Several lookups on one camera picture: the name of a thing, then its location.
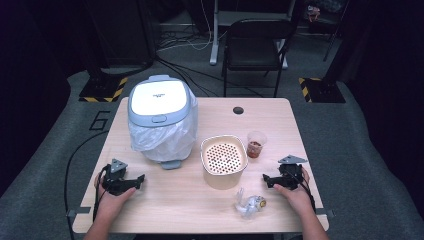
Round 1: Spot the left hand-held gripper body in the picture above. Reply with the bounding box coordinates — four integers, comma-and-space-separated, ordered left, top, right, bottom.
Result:
100, 158, 130, 197

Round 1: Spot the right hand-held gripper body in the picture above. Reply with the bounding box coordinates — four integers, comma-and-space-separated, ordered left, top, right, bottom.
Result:
277, 154, 308, 191

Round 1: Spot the clear plastic wrapper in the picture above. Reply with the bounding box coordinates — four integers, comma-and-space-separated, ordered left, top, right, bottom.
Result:
234, 187, 268, 220

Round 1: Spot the clear plastic cup with leftovers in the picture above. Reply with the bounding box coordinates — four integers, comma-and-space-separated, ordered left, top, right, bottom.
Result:
246, 130, 268, 159

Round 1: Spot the white plastic bin liner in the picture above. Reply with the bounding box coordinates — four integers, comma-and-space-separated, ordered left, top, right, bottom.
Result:
128, 96, 199, 163

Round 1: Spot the beige container with perforated strainer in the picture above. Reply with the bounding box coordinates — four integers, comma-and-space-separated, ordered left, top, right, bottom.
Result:
199, 134, 249, 191

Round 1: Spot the white grey pedal trash bin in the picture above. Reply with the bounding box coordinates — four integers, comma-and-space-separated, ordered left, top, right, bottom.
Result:
127, 74, 199, 170

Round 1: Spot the person's left hand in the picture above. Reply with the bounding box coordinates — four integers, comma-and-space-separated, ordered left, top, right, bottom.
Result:
94, 172, 138, 218

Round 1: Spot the person's right hand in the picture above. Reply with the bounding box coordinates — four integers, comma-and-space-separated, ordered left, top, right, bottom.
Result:
273, 168, 316, 215

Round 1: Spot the black stand pole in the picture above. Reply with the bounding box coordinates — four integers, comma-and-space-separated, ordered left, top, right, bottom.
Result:
81, 0, 111, 84
321, 0, 354, 86

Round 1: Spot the black folding chair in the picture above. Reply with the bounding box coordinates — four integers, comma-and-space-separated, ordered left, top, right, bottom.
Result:
221, 18, 298, 98

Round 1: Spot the pink object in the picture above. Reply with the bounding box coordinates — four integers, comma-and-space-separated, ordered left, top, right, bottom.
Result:
306, 4, 322, 24

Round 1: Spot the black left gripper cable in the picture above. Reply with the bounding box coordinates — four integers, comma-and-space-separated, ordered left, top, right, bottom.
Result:
92, 163, 113, 223

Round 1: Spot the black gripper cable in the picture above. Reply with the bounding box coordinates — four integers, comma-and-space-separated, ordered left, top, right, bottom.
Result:
92, 163, 113, 223
287, 168, 317, 214

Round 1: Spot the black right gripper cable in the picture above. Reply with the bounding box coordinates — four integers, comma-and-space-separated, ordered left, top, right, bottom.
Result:
287, 168, 317, 214

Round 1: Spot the grey table bracket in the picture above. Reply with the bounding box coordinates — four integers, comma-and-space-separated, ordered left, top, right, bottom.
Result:
65, 206, 92, 219
314, 208, 336, 219

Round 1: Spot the long black floor cable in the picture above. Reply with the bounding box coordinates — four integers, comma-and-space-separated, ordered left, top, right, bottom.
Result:
64, 129, 109, 240

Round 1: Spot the yellow black striped base plate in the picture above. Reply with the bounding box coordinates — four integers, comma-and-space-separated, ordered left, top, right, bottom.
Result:
298, 77, 347, 104
78, 76, 129, 103

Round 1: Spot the tangle of floor cables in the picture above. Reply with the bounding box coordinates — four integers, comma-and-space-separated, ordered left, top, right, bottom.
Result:
158, 29, 201, 51

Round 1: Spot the white desk frame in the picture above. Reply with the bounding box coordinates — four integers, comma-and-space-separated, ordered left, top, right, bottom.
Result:
209, 0, 296, 70

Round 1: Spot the white floor cable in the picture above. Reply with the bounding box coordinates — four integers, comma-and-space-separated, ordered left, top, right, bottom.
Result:
156, 0, 214, 53

